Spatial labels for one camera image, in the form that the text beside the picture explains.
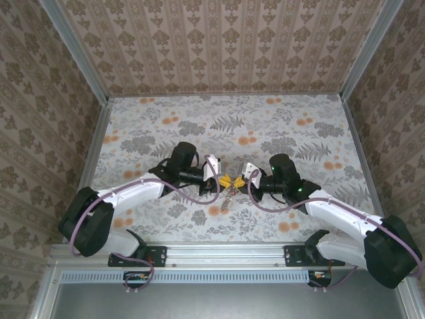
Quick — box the large keyring with small rings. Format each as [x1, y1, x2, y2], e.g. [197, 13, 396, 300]
[219, 185, 238, 211]

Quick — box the floral patterned table cover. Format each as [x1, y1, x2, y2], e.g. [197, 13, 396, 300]
[89, 94, 386, 243]

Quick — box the grey metal sheet panel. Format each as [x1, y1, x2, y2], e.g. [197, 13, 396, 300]
[31, 268, 425, 319]

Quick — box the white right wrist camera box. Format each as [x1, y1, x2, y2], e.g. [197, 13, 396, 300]
[241, 162, 262, 183]

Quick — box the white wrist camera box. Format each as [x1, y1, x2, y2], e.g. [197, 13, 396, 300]
[203, 154, 222, 180]
[241, 162, 262, 183]

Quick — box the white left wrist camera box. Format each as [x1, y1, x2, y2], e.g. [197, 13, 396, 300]
[203, 154, 222, 180]

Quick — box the aluminium front rail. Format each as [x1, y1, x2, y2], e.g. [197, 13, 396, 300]
[49, 242, 404, 268]

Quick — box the aluminium side rail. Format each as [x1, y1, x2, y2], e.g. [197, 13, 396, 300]
[62, 98, 113, 243]
[340, 96, 394, 242]

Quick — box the grey slotted cable duct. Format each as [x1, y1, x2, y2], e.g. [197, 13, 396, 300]
[61, 269, 311, 284]

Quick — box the black cable junction box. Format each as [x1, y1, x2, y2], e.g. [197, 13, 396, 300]
[307, 269, 333, 288]
[123, 270, 152, 289]

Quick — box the aluminium frame post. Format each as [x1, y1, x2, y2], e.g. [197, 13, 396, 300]
[38, 0, 110, 104]
[339, 0, 404, 100]

